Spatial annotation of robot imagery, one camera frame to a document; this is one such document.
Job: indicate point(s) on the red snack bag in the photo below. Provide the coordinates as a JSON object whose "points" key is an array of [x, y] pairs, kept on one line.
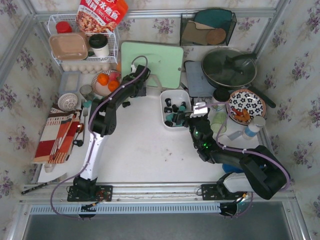
{"points": [[100, 16]]}

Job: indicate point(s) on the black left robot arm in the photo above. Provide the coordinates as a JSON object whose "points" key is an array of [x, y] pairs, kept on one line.
{"points": [[102, 123]]}

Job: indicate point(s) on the striped red cloth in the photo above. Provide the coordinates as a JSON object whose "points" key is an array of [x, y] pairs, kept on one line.
{"points": [[57, 136]]}

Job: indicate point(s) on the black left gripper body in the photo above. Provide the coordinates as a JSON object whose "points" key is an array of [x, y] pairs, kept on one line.
{"points": [[141, 75]]}

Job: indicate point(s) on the white wire rack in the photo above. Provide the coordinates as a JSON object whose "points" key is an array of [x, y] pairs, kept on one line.
{"points": [[113, 39]]}

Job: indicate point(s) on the grey glass cup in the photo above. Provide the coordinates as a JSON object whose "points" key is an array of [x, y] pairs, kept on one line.
{"points": [[87, 92]]}

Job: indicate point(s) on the pink fruit plate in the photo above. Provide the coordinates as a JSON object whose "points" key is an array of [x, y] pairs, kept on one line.
{"points": [[106, 82]]}

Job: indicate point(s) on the grey blue rectangular tray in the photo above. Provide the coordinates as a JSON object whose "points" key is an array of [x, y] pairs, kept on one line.
{"points": [[197, 84]]}

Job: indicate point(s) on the black frying pan with lid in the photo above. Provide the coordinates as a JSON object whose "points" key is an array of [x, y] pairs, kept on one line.
{"points": [[232, 69]]}

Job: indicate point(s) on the brown square container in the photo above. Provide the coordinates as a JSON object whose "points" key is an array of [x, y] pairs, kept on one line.
{"points": [[69, 46]]}

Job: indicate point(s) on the clear lidded container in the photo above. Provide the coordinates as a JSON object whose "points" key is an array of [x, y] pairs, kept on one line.
{"points": [[69, 82]]}

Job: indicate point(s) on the white coffee cup black lid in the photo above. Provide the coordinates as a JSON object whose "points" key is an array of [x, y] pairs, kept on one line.
{"points": [[99, 43]]}

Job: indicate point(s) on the white storage basket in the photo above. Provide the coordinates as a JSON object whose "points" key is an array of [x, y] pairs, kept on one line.
{"points": [[180, 103]]}

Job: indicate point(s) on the white bottle blue label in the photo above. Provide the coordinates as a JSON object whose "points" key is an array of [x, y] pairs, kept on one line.
{"points": [[255, 125]]}

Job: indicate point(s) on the green cutting board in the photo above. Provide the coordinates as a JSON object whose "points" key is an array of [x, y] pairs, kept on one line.
{"points": [[164, 61]]}

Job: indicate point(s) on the white round strainer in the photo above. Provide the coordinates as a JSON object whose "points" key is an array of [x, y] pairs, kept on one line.
{"points": [[67, 102]]}

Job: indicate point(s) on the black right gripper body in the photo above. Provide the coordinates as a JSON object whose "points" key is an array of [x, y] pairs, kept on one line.
{"points": [[186, 119]]}

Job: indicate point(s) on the black mesh organizer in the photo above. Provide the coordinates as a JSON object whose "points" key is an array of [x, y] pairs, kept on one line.
{"points": [[193, 30]]}

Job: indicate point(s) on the green cup right side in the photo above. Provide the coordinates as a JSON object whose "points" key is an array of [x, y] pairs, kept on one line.
{"points": [[217, 122]]}

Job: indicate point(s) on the egg carton tray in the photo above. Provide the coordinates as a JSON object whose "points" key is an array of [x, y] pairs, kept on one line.
{"points": [[87, 67]]}

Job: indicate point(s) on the floral patterned plate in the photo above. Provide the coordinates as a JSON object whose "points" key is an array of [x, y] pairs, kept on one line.
{"points": [[244, 105]]}

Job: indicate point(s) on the black coffee capsule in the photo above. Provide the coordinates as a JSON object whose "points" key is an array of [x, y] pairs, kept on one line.
{"points": [[168, 123], [168, 102], [168, 110]]}

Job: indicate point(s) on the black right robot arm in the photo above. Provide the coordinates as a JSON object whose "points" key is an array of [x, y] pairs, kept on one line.
{"points": [[260, 171]]}

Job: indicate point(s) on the red jar lid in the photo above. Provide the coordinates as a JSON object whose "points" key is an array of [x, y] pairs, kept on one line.
{"points": [[63, 27]]}

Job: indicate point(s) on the round cork coaster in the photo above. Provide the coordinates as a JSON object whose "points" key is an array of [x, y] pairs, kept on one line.
{"points": [[216, 36]]}

